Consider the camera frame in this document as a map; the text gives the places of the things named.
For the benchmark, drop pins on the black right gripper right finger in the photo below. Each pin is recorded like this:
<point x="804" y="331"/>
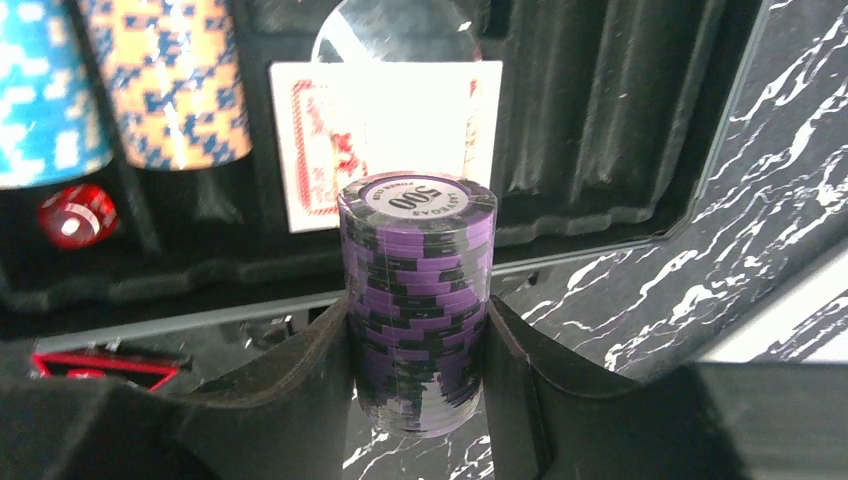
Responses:
<point x="553" y="414"/>

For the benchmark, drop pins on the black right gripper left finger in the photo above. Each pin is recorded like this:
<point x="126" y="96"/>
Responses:
<point x="281" y="416"/>

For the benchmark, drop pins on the purple poker chip stack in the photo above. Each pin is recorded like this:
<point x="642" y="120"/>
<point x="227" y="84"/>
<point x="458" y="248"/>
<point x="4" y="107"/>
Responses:
<point x="418" y="255"/>

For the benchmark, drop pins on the black foam-lined poker case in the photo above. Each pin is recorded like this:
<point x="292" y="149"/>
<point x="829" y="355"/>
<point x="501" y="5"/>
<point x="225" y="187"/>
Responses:
<point x="607" y="117"/>

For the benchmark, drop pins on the upper all-in triangle button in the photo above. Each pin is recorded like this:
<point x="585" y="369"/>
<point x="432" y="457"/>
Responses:
<point x="146" y="371"/>

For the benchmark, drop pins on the red die in case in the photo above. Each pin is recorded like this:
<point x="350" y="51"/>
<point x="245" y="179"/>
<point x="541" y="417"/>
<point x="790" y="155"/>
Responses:
<point x="78" y="216"/>

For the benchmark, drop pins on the red playing card deck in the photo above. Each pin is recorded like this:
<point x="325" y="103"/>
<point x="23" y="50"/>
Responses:
<point x="336" y="123"/>

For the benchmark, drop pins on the orange blue chip stack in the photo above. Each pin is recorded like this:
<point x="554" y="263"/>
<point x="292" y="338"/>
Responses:
<point x="171" y="70"/>

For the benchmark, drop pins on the light blue chip stack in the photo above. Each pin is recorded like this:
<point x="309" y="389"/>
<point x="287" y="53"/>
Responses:
<point x="51" y="127"/>

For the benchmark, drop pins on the clear round dealer button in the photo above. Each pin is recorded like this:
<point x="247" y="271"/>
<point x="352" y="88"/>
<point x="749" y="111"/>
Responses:
<point x="396" y="31"/>

